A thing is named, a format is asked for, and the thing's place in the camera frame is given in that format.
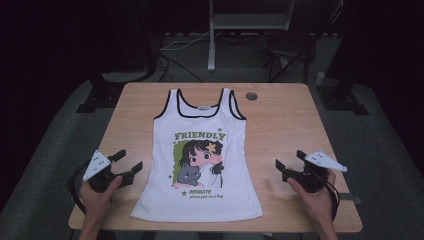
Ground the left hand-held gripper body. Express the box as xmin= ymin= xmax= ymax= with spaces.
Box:
xmin=82 ymin=149 xmax=135 ymax=194

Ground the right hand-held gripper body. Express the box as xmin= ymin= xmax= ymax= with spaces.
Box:
xmin=282 ymin=150 xmax=348 ymax=194

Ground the white printed tank top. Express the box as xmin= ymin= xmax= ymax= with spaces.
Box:
xmin=130 ymin=87 xmax=264 ymax=223

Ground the person's left hand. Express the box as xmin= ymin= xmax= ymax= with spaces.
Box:
xmin=78 ymin=175 xmax=123 ymax=218

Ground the person's right hand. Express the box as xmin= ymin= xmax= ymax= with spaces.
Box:
xmin=286 ymin=168 xmax=338 ymax=222

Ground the grey tape strip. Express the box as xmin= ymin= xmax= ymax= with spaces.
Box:
xmin=339 ymin=192 xmax=363 ymax=205

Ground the black stand base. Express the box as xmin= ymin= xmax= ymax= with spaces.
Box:
xmin=76 ymin=71 xmax=125 ymax=114
xmin=316 ymin=79 xmax=370 ymax=116

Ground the black chair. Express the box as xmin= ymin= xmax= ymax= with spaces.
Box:
xmin=263 ymin=30 xmax=318 ymax=84

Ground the white metal stand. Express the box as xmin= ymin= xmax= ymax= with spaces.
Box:
xmin=207 ymin=0 xmax=296 ymax=73

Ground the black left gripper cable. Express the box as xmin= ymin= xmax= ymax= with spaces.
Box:
xmin=67 ymin=162 xmax=91 ymax=215

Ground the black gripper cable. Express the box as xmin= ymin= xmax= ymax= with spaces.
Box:
xmin=316 ymin=173 xmax=341 ymax=222
xmin=67 ymin=162 xmax=91 ymax=215

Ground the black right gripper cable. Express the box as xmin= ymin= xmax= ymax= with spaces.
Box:
xmin=316 ymin=173 xmax=341 ymax=222

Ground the black floor cable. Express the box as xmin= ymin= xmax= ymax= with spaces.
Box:
xmin=156 ymin=53 xmax=204 ymax=83

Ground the white floor cable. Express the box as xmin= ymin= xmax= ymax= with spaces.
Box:
xmin=159 ymin=29 xmax=225 ymax=52

